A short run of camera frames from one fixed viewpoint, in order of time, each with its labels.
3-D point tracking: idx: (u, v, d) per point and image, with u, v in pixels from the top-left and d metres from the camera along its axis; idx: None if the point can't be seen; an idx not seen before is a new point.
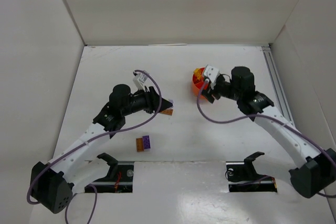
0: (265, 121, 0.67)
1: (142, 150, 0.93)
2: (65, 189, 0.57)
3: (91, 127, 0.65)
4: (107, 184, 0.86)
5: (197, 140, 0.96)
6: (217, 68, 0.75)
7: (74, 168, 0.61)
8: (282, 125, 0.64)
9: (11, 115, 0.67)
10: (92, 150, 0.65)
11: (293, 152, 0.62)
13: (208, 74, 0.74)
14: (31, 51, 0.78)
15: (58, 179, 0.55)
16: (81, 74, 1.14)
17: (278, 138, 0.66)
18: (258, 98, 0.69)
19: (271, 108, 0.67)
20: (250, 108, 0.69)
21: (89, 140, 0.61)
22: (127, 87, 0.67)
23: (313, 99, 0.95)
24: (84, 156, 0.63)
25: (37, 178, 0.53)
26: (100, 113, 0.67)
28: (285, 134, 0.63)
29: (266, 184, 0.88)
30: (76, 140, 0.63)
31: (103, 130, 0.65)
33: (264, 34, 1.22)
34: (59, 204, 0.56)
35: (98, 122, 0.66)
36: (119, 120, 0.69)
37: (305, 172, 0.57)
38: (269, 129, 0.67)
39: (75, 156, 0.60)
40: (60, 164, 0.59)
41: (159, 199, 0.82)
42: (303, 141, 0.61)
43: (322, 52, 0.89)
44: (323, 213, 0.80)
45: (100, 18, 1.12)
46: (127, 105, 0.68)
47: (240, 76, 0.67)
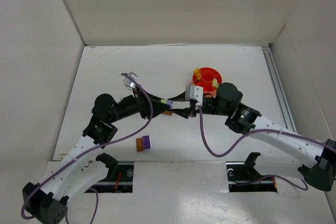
0: (260, 134, 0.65)
1: (142, 150, 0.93)
2: (59, 208, 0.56)
3: (80, 141, 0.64)
4: (107, 184, 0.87)
5: (196, 140, 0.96)
6: (202, 88, 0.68)
7: (65, 184, 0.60)
8: (279, 133, 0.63)
9: (10, 117, 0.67)
10: (84, 164, 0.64)
11: (299, 155, 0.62)
13: (196, 96, 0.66)
14: (31, 52, 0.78)
15: (48, 199, 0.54)
16: (81, 74, 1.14)
17: (278, 147, 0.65)
18: (244, 113, 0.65)
19: (261, 119, 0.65)
20: (241, 126, 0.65)
21: (78, 156, 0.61)
22: (111, 97, 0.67)
23: (313, 99, 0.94)
24: (75, 171, 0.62)
25: (27, 200, 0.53)
26: (89, 125, 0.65)
28: (284, 140, 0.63)
29: (265, 184, 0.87)
30: (66, 157, 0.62)
31: (93, 143, 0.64)
33: (265, 34, 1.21)
34: (53, 221, 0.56)
35: (88, 136, 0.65)
36: (111, 130, 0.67)
37: (320, 173, 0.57)
38: (267, 140, 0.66)
39: (65, 174, 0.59)
40: (50, 184, 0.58)
41: (159, 198, 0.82)
42: (304, 142, 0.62)
43: (323, 52, 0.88)
44: (323, 213, 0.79)
45: (100, 18, 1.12)
46: (115, 114, 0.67)
47: (229, 98, 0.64)
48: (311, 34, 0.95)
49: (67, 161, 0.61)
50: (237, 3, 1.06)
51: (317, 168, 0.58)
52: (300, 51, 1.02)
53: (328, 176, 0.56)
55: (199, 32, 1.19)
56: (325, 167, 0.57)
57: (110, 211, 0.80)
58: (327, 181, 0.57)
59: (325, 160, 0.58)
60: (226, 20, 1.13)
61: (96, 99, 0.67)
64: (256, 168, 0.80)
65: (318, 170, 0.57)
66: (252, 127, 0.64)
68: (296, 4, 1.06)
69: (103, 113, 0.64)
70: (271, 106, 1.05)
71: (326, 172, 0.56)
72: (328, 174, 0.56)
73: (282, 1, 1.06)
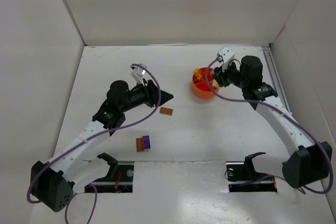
0: (265, 110, 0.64)
1: (142, 150, 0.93)
2: (66, 189, 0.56)
3: (89, 125, 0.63)
4: (107, 184, 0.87)
5: (196, 140, 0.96)
6: (234, 53, 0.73)
7: (74, 166, 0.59)
8: (281, 114, 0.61)
9: (11, 117, 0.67)
10: (92, 147, 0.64)
11: (287, 139, 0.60)
13: (223, 54, 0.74)
14: (31, 52, 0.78)
15: (57, 178, 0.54)
16: (81, 74, 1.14)
17: (275, 127, 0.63)
18: (262, 88, 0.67)
19: (274, 98, 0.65)
20: (254, 96, 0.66)
21: (88, 138, 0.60)
22: (126, 83, 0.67)
23: (313, 99, 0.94)
24: (84, 154, 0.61)
25: (36, 178, 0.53)
26: (99, 111, 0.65)
28: (282, 122, 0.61)
29: (265, 184, 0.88)
30: (75, 139, 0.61)
31: (103, 128, 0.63)
33: (265, 34, 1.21)
34: (59, 203, 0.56)
35: (98, 121, 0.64)
36: (119, 117, 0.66)
37: (295, 162, 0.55)
38: (268, 118, 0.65)
39: (74, 156, 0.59)
40: (60, 163, 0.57)
41: (159, 199, 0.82)
42: (300, 131, 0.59)
43: (323, 52, 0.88)
44: (323, 213, 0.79)
45: (100, 18, 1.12)
46: (126, 102, 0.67)
47: (248, 63, 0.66)
48: (311, 34, 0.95)
49: (76, 143, 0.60)
50: (237, 4, 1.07)
51: (295, 156, 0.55)
52: (300, 51, 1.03)
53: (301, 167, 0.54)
55: (199, 32, 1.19)
56: (302, 156, 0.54)
57: (110, 211, 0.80)
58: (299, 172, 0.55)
59: (306, 152, 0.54)
60: (226, 20, 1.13)
61: (110, 85, 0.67)
64: (253, 161, 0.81)
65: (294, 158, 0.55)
66: (262, 100, 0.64)
68: (296, 4, 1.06)
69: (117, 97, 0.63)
70: None
71: (301, 163, 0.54)
72: (303, 166, 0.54)
73: (282, 1, 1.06)
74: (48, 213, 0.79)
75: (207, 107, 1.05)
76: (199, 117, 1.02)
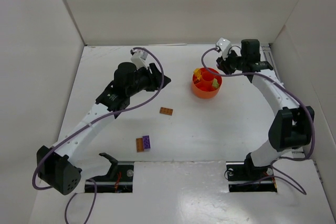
0: (260, 81, 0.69)
1: (142, 150, 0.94)
2: (72, 173, 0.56)
3: (94, 108, 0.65)
4: (107, 184, 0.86)
5: (196, 140, 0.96)
6: (230, 41, 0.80)
7: (79, 150, 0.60)
8: (272, 82, 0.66)
9: (11, 118, 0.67)
10: (97, 131, 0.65)
11: (275, 104, 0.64)
13: (220, 44, 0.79)
14: (31, 53, 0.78)
15: (63, 162, 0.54)
16: (81, 74, 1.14)
17: (267, 96, 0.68)
18: (259, 62, 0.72)
19: (269, 72, 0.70)
20: (251, 68, 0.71)
21: (92, 121, 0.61)
22: (134, 66, 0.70)
23: (313, 99, 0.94)
24: (89, 137, 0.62)
25: (41, 162, 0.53)
26: (103, 94, 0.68)
28: (272, 89, 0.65)
29: (265, 184, 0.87)
30: (81, 123, 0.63)
31: (106, 110, 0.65)
33: (265, 34, 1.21)
34: (67, 186, 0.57)
35: (102, 103, 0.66)
36: (124, 99, 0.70)
37: (279, 120, 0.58)
38: (262, 88, 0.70)
39: (79, 139, 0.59)
40: (65, 147, 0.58)
41: (159, 199, 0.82)
42: (287, 96, 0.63)
43: (323, 52, 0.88)
44: (323, 213, 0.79)
45: (100, 18, 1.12)
46: (133, 84, 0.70)
47: (246, 42, 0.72)
48: (311, 34, 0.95)
49: (81, 126, 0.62)
50: (237, 4, 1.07)
51: (278, 117, 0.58)
52: (300, 51, 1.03)
53: (283, 125, 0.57)
55: (199, 32, 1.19)
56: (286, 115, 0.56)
57: (110, 211, 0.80)
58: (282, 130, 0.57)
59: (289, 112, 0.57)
60: (226, 20, 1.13)
61: (119, 65, 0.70)
64: (252, 157, 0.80)
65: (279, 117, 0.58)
66: (257, 71, 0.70)
68: (296, 5, 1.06)
69: (125, 77, 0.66)
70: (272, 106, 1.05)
71: (282, 123, 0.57)
72: (284, 126, 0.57)
73: (282, 1, 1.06)
74: (47, 214, 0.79)
75: (207, 106, 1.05)
76: (199, 117, 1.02)
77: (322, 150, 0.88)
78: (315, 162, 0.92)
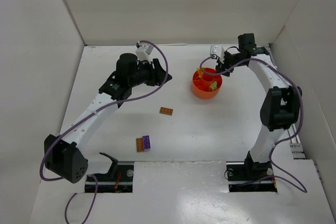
0: (255, 64, 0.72)
1: (142, 150, 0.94)
2: (80, 160, 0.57)
3: (97, 97, 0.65)
4: (107, 184, 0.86)
5: (196, 140, 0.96)
6: (222, 46, 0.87)
7: (85, 137, 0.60)
8: (265, 65, 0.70)
9: (11, 118, 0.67)
10: (102, 119, 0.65)
11: (268, 84, 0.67)
13: (213, 51, 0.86)
14: (31, 52, 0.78)
15: (71, 149, 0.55)
16: (81, 74, 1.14)
17: (261, 78, 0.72)
18: (256, 47, 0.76)
19: (264, 56, 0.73)
20: (247, 53, 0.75)
21: (98, 109, 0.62)
22: (136, 57, 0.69)
23: (313, 99, 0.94)
24: (95, 125, 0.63)
25: (48, 152, 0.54)
26: (105, 84, 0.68)
28: (265, 72, 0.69)
29: (265, 184, 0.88)
30: (85, 111, 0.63)
31: (110, 99, 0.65)
33: (265, 33, 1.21)
34: (75, 174, 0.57)
35: (105, 93, 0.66)
36: (127, 89, 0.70)
37: (268, 98, 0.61)
38: (257, 72, 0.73)
39: (86, 126, 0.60)
40: (72, 135, 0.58)
41: (159, 199, 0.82)
42: (279, 78, 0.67)
43: (323, 52, 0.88)
44: (323, 213, 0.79)
45: (100, 18, 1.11)
46: (134, 74, 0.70)
47: (241, 36, 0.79)
48: (311, 34, 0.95)
49: (86, 114, 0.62)
50: (237, 3, 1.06)
51: (268, 96, 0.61)
52: (300, 51, 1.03)
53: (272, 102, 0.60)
55: (199, 32, 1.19)
56: (276, 93, 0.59)
57: (109, 211, 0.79)
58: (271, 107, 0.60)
59: (279, 91, 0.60)
60: (226, 20, 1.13)
61: (121, 55, 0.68)
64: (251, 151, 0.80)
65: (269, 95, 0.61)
66: (253, 55, 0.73)
68: (296, 4, 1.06)
69: (127, 67, 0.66)
70: None
71: (272, 100, 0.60)
72: (273, 103, 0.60)
73: (282, 1, 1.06)
74: (46, 214, 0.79)
75: (207, 106, 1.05)
76: (199, 117, 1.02)
77: (322, 151, 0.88)
78: (315, 162, 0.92)
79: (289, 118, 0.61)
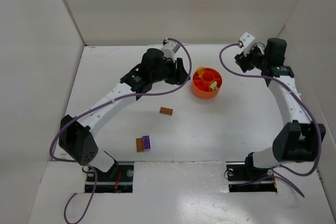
0: (276, 87, 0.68)
1: (142, 150, 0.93)
2: (91, 145, 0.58)
3: (117, 87, 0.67)
4: (107, 184, 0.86)
5: (196, 140, 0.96)
6: (254, 38, 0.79)
7: (100, 124, 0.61)
8: (287, 91, 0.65)
9: (11, 118, 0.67)
10: (117, 110, 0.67)
11: (287, 115, 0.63)
13: (243, 40, 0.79)
14: (31, 52, 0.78)
15: (84, 132, 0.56)
16: (81, 74, 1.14)
17: (281, 104, 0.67)
18: (281, 67, 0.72)
19: (288, 79, 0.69)
20: (270, 72, 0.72)
21: (116, 98, 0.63)
22: (162, 53, 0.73)
23: (313, 99, 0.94)
24: (111, 114, 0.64)
25: (63, 129, 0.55)
26: (127, 74, 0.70)
28: (286, 99, 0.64)
29: (265, 184, 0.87)
30: (104, 98, 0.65)
31: (130, 90, 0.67)
33: (265, 34, 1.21)
34: (85, 157, 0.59)
35: (126, 83, 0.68)
36: (147, 83, 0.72)
37: (285, 132, 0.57)
38: (277, 95, 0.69)
39: (102, 113, 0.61)
40: (87, 119, 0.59)
41: (158, 199, 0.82)
42: (301, 109, 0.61)
43: (323, 52, 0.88)
44: (324, 213, 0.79)
45: (100, 18, 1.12)
46: (157, 71, 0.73)
47: (272, 41, 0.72)
48: (311, 34, 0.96)
49: (104, 102, 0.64)
50: (237, 3, 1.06)
51: (285, 129, 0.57)
52: (300, 51, 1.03)
53: (289, 137, 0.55)
55: (199, 33, 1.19)
56: (294, 128, 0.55)
57: (109, 211, 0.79)
58: (286, 142, 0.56)
59: (298, 126, 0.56)
60: (226, 20, 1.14)
61: (147, 50, 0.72)
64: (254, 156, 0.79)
65: (286, 129, 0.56)
66: (276, 75, 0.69)
68: (296, 4, 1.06)
69: (152, 62, 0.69)
70: (271, 107, 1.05)
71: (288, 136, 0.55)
72: (290, 139, 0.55)
73: (283, 1, 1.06)
74: (46, 214, 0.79)
75: (207, 106, 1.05)
76: (199, 117, 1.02)
77: (322, 151, 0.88)
78: None
79: (305, 156, 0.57)
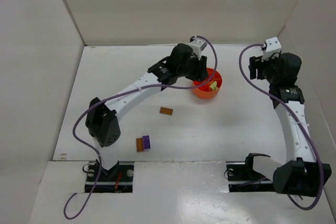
0: (283, 112, 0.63)
1: (142, 150, 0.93)
2: (114, 128, 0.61)
3: (145, 76, 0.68)
4: (107, 184, 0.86)
5: (196, 140, 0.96)
6: (281, 46, 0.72)
7: (125, 110, 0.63)
8: (296, 121, 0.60)
9: (11, 118, 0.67)
10: (143, 98, 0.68)
11: (291, 147, 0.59)
13: (269, 42, 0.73)
14: (31, 52, 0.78)
15: (110, 116, 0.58)
16: (81, 75, 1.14)
17: (286, 132, 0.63)
18: (291, 90, 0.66)
19: (297, 105, 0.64)
20: (278, 93, 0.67)
21: (143, 87, 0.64)
22: (191, 49, 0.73)
23: (313, 99, 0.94)
24: (136, 101, 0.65)
25: (91, 108, 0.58)
26: (155, 65, 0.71)
28: (293, 129, 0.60)
29: (265, 184, 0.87)
30: (130, 85, 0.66)
31: (156, 81, 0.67)
33: (265, 33, 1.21)
34: (107, 139, 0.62)
35: (153, 73, 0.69)
36: (173, 76, 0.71)
37: (288, 168, 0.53)
38: (283, 120, 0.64)
39: (128, 99, 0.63)
40: (115, 103, 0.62)
41: (158, 199, 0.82)
42: (307, 145, 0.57)
43: (323, 52, 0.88)
44: (324, 213, 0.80)
45: (100, 18, 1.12)
46: (184, 66, 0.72)
47: (285, 60, 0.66)
48: (311, 34, 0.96)
49: (131, 88, 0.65)
50: (237, 3, 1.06)
51: (288, 164, 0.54)
52: (299, 51, 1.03)
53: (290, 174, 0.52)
55: (199, 33, 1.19)
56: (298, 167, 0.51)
57: (109, 211, 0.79)
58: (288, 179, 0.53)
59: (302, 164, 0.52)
60: (226, 20, 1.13)
61: (178, 43, 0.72)
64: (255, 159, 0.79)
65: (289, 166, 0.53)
66: (284, 100, 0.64)
68: (296, 4, 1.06)
69: (181, 56, 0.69)
70: (270, 107, 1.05)
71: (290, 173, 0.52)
72: (291, 176, 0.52)
73: (283, 1, 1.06)
74: (46, 214, 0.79)
75: (207, 106, 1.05)
76: (199, 117, 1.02)
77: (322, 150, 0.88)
78: None
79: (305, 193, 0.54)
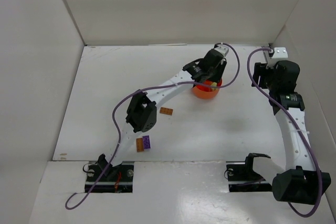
0: (283, 119, 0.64)
1: (142, 150, 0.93)
2: (152, 118, 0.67)
3: (180, 73, 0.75)
4: (107, 184, 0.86)
5: (196, 140, 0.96)
6: (287, 57, 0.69)
7: (163, 102, 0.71)
8: (296, 129, 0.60)
9: (10, 118, 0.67)
10: (177, 94, 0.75)
11: (291, 155, 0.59)
13: (276, 49, 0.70)
14: (31, 52, 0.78)
15: (149, 107, 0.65)
16: (81, 74, 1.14)
17: (286, 139, 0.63)
18: (291, 96, 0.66)
19: (298, 112, 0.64)
20: (279, 99, 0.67)
21: (179, 83, 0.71)
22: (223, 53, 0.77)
23: (313, 99, 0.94)
24: (171, 95, 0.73)
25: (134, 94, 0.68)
26: (189, 64, 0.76)
28: (293, 137, 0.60)
29: (265, 184, 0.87)
30: (168, 81, 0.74)
31: (190, 78, 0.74)
33: (264, 34, 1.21)
34: (145, 127, 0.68)
35: (188, 72, 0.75)
36: (206, 75, 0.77)
37: (286, 177, 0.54)
38: (283, 128, 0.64)
39: (166, 93, 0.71)
40: (154, 96, 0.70)
41: (158, 198, 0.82)
42: (306, 153, 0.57)
43: (323, 52, 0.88)
44: (323, 213, 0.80)
45: (100, 18, 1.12)
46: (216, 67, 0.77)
47: (284, 66, 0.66)
48: (311, 34, 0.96)
49: (168, 84, 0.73)
50: (237, 3, 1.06)
51: (287, 173, 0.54)
52: (299, 51, 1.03)
53: (289, 183, 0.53)
55: (199, 33, 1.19)
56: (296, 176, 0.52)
57: (109, 211, 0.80)
58: (287, 188, 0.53)
59: (301, 173, 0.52)
60: (226, 20, 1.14)
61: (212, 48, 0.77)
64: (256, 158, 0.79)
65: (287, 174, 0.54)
66: (284, 107, 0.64)
68: (296, 4, 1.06)
69: (214, 59, 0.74)
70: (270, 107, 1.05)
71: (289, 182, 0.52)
72: (291, 185, 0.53)
73: (283, 1, 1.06)
74: (46, 214, 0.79)
75: (207, 106, 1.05)
76: (199, 117, 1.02)
77: (322, 150, 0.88)
78: None
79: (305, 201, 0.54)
